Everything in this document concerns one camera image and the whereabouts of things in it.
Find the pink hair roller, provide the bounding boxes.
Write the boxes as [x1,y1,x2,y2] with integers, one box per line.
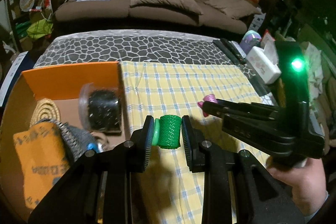
[197,94,219,117]

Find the green hair roller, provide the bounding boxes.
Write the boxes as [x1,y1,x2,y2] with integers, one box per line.
[152,115,182,149]

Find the person's right hand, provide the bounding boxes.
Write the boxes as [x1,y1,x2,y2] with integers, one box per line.
[266,157,329,217]

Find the yellow plaid tablecloth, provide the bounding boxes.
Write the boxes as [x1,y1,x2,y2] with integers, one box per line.
[120,61,261,223]

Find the clear jar black contents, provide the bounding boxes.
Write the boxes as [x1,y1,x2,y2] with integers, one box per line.
[78,83,122,135]

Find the black remote control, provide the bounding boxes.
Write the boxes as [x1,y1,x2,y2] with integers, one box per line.
[213,38,247,65]

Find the white tissue box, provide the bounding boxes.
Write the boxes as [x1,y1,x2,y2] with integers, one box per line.
[246,47,281,85]

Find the grey knitted sock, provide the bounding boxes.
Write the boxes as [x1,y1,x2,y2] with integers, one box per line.
[37,118,100,164]

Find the orange cardboard box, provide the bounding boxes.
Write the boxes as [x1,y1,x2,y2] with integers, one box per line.
[1,62,124,222]

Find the orange knitted sock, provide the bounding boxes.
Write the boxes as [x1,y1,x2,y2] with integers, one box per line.
[13,122,70,210]

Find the navy white cardboard box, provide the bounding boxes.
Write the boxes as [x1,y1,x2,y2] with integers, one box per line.
[0,51,28,107]

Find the green plastic bag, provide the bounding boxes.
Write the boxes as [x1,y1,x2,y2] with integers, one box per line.
[27,19,53,40]

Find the round cookie tin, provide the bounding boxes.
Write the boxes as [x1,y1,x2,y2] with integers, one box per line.
[19,0,35,12]

